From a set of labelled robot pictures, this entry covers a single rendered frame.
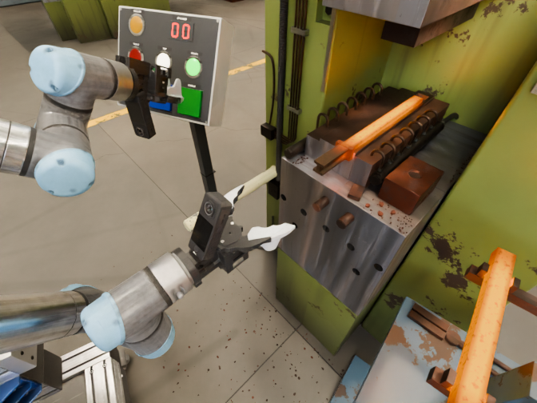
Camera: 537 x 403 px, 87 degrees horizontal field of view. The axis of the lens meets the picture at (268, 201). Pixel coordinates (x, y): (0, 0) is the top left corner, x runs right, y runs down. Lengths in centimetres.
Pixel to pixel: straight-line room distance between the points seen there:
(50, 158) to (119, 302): 23
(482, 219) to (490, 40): 49
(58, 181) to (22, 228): 185
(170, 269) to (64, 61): 37
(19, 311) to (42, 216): 186
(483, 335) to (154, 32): 101
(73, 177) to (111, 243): 145
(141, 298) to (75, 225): 172
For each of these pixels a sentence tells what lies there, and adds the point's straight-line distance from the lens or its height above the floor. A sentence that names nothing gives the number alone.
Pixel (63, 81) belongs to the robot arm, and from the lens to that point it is 58.
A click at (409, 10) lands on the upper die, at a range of 58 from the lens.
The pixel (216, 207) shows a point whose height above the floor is 109.
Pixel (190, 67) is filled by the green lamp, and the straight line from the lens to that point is 90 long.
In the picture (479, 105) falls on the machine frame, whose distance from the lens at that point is 109.
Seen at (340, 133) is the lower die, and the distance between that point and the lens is 78.
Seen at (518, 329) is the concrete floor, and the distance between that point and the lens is 191.
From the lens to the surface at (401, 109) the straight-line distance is 91.
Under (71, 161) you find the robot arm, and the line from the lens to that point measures 50.
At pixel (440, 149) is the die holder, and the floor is 92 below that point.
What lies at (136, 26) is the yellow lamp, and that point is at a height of 116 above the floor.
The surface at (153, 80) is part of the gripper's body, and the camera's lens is 73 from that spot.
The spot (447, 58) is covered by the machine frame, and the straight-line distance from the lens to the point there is 109.
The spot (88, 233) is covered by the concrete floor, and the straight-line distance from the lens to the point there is 208.
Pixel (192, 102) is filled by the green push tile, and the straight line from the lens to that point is 88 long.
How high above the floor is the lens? 141
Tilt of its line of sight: 47 degrees down
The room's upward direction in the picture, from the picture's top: straight up
